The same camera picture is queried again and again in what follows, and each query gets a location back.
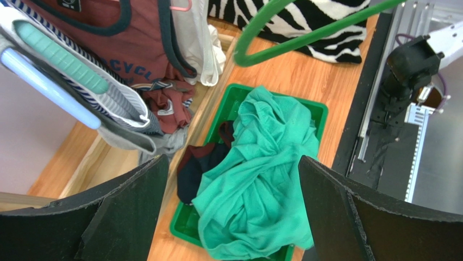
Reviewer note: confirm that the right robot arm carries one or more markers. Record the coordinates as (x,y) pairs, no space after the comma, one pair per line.
(411,67)

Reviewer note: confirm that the teal plastic hanger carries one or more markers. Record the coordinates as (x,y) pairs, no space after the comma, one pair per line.
(61,58)

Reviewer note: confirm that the grey tank top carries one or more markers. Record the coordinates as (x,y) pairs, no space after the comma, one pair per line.
(115,135)

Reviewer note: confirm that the maroon printed tank top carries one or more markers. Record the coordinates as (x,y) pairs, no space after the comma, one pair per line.
(136,40)

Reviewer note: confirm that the navy maroon tank top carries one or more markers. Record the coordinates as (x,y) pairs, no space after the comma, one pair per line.
(197,160)

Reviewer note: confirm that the white tank top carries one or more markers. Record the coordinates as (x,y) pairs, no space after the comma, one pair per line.
(199,43)

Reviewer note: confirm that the green tank top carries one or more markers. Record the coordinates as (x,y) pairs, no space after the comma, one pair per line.
(251,204)

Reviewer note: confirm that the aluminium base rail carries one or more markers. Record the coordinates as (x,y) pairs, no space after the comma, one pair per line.
(413,151)

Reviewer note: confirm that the light blue plastic hanger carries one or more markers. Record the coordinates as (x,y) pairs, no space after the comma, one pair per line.
(20,66)

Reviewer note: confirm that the wooden clothes rack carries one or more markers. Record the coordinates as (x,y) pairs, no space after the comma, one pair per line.
(85,160)

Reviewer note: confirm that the thin pink wire hanger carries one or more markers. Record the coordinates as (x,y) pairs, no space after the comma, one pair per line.
(182,9)

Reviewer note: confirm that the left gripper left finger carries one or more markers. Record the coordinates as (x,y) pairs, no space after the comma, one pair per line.
(115,220)

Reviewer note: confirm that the green velvet hanger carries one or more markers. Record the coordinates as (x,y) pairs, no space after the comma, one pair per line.
(331,31)

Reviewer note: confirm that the zebra print blanket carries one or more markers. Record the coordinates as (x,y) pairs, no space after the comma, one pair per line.
(299,18)

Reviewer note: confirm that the blue striped tank top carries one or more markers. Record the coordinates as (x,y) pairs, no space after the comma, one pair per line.
(120,103)

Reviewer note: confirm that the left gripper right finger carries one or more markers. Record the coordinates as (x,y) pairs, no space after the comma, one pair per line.
(350,221)

